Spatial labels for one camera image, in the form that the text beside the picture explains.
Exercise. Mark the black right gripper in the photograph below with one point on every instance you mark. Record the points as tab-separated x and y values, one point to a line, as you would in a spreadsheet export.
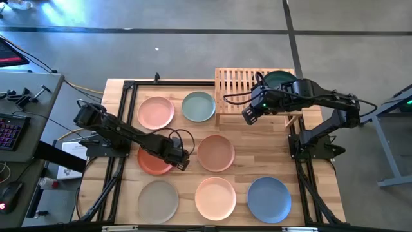
264	96

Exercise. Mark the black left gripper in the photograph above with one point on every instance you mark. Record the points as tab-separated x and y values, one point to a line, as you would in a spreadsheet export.
174	153

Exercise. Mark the orange-red plate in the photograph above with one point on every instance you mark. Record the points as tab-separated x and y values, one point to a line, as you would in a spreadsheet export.
149	164

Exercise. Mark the grey plate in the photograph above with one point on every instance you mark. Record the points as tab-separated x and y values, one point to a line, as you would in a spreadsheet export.
157	201

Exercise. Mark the peach plate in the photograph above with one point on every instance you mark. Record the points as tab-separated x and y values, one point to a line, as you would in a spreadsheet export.
215	198

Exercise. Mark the dark green plate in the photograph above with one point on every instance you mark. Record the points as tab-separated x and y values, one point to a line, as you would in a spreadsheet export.
278	77

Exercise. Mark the sage green plate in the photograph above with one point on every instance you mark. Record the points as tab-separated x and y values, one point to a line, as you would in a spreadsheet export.
198	106

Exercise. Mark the blue plate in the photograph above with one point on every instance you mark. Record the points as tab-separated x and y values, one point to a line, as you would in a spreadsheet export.
269	199

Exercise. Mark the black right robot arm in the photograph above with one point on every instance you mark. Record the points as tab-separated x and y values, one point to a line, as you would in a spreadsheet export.
322	96

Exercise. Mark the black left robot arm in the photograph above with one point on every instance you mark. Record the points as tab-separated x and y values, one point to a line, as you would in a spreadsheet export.
122	132

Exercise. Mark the wooden slatted shelf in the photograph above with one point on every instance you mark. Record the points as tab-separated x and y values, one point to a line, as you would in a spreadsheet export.
231	83

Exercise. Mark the white booklet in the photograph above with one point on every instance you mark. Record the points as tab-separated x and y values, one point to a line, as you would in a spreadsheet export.
69	161

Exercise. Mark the clear bottle red cap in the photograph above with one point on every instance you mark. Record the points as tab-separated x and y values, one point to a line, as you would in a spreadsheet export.
48	183

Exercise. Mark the grey metal stand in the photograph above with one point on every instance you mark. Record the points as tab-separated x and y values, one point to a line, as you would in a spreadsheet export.
386	145

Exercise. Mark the grey desk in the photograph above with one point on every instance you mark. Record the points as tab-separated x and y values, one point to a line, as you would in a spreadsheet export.
42	112
25	174

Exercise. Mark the black clamp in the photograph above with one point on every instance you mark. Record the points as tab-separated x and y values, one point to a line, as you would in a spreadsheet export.
22	96

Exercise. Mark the black computer mouse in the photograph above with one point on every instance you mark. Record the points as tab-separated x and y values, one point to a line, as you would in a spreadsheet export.
9	196

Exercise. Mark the backlit keyboard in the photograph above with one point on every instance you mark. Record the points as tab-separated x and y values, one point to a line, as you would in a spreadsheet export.
9	132

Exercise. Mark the dark monitor screen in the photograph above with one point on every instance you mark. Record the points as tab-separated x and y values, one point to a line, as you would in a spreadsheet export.
9	54

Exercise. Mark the white object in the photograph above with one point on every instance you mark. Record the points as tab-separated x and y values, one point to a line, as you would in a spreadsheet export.
19	4

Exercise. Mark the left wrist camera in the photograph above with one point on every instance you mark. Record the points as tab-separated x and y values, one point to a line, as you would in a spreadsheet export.
177	142

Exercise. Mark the black aluminium frame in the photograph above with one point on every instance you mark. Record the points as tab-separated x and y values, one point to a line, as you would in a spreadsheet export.
130	106

